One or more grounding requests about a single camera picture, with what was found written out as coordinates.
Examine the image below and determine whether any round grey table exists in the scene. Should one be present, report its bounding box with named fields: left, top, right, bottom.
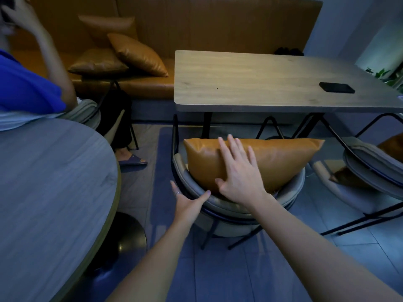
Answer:
left=0, top=117, right=122, bottom=302

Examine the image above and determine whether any black bag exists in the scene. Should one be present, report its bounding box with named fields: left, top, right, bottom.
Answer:
left=274, top=47, right=304, bottom=57

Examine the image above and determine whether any person's right forearm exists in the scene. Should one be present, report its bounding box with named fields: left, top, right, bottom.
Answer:
left=249, top=193, right=402, bottom=302

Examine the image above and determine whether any rectangular wooden table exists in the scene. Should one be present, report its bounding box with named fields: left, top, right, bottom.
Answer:
left=173, top=49, right=403, bottom=139

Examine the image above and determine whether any black smartphone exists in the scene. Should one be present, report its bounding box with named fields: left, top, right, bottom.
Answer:
left=318, top=81, right=356, bottom=94

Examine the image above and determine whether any black round table base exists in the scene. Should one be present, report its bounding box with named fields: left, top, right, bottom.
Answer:
left=83, top=211, right=148, bottom=279

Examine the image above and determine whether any person's right hand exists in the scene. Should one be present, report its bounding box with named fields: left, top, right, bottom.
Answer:
left=215, top=134, right=273, bottom=210

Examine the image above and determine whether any brown strapped leather cushion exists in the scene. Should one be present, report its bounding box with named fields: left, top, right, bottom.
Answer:
left=329, top=133, right=403, bottom=189

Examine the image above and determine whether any person's left hand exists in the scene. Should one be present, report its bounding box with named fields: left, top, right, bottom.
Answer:
left=170, top=180, right=212, bottom=229

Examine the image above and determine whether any tall green tree plant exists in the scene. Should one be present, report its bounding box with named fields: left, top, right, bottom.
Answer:
left=365, top=67, right=403, bottom=93

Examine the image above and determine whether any person's left forearm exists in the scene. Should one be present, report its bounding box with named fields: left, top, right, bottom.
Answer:
left=105, top=221, right=197, bottom=302

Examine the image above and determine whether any brown leather bench sofa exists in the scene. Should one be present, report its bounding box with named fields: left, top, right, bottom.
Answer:
left=9, top=0, right=323, bottom=99

